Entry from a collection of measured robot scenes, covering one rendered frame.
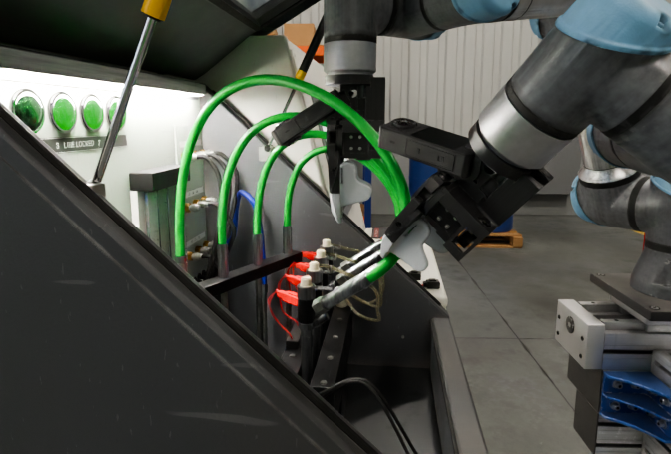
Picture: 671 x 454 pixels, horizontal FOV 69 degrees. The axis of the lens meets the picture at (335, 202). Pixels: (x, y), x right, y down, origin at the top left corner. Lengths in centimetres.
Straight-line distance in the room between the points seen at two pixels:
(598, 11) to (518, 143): 11
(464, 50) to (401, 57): 88
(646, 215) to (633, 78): 72
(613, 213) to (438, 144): 71
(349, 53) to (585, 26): 35
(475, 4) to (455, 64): 670
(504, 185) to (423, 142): 9
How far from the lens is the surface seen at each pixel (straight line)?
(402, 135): 52
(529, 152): 45
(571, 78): 42
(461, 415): 80
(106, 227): 44
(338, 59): 69
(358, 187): 70
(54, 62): 65
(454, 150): 49
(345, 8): 70
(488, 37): 749
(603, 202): 116
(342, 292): 64
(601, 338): 108
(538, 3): 74
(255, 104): 111
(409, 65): 725
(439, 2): 68
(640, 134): 43
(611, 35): 41
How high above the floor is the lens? 137
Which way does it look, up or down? 10 degrees down
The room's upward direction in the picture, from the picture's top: straight up
